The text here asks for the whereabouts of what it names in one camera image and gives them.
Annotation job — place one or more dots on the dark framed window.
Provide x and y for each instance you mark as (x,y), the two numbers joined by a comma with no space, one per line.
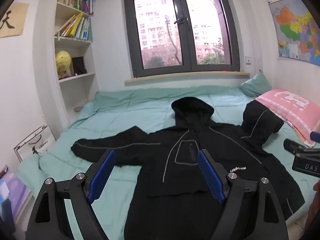
(182,30)

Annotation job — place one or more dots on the row of upright books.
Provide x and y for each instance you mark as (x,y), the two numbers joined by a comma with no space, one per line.
(77,2)

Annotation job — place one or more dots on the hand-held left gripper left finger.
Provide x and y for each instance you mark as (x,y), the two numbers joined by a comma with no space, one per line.
(101,173)

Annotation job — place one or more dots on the teal quilted blanket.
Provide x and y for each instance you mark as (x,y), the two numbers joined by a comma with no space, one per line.
(125,110)

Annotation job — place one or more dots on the wooden window sill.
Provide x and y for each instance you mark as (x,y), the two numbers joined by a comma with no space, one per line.
(187,77)

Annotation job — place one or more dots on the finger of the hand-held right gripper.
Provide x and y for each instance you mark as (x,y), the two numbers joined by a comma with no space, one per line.
(291,146)
(315,136)

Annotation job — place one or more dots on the yellow globe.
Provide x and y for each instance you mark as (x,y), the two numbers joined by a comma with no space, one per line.
(62,62)

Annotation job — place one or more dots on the colourful wall map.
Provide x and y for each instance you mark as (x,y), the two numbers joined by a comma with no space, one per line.
(297,30)

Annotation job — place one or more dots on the calligraphy wall poster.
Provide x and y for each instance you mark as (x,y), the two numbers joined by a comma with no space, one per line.
(11,20)

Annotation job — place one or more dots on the pink printed pillow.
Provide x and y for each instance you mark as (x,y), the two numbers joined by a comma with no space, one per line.
(287,107)

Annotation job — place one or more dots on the white wall socket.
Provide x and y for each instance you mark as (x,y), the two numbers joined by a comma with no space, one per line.
(248,60)

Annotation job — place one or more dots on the teal pillow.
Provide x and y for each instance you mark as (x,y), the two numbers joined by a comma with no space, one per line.
(255,85)

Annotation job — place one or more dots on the white built-in bookshelf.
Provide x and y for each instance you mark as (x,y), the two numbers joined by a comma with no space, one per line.
(75,87)

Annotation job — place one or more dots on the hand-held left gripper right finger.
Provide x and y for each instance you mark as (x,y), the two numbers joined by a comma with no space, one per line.
(211,173)

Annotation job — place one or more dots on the black hooded jacket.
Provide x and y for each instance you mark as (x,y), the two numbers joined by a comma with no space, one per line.
(175,205)

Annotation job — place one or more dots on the black picture frame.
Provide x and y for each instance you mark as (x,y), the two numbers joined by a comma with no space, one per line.
(78,65)

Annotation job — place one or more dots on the row of leaning books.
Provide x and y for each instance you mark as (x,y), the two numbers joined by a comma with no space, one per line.
(75,27)

